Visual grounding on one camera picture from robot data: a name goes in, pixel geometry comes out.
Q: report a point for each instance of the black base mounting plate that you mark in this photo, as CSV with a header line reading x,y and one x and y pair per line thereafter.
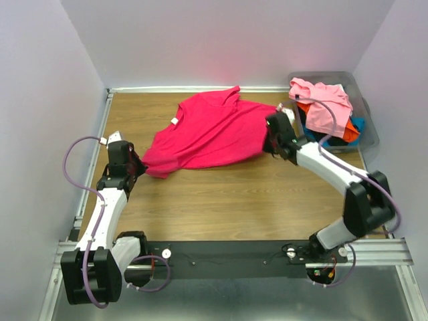
x,y
142,269

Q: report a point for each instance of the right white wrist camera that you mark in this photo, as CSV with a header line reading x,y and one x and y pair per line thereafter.
x,y
287,111

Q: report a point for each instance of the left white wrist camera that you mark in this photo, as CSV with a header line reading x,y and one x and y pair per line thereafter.
x,y
114,137

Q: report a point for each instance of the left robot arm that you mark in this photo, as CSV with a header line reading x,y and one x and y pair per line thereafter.
x,y
94,269

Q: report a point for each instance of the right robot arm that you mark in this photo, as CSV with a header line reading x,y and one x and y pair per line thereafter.
x,y
367,200

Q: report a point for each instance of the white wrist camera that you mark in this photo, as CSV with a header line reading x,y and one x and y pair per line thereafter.
x,y
287,111
114,137

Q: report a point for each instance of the orange t-shirt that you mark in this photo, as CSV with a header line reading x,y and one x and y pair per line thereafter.
x,y
305,108

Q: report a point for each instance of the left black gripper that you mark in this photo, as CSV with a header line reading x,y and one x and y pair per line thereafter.
x,y
134,164

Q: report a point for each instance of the light pink t-shirt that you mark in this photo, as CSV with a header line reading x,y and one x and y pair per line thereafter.
x,y
329,109

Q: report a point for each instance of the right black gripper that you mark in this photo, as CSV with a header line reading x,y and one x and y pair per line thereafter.
x,y
272,140

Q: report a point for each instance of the aluminium front rail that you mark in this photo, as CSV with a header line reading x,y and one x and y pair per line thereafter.
x,y
365,252

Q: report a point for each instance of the teal t-shirt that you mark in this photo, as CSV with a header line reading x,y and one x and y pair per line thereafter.
x,y
354,129

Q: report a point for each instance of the black t-shirt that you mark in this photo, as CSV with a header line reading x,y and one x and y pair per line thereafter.
x,y
318,136

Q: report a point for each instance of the magenta t-shirt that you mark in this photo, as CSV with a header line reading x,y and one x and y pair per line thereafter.
x,y
210,129

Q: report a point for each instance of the clear plastic bin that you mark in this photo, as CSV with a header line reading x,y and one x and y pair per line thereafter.
x,y
346,82

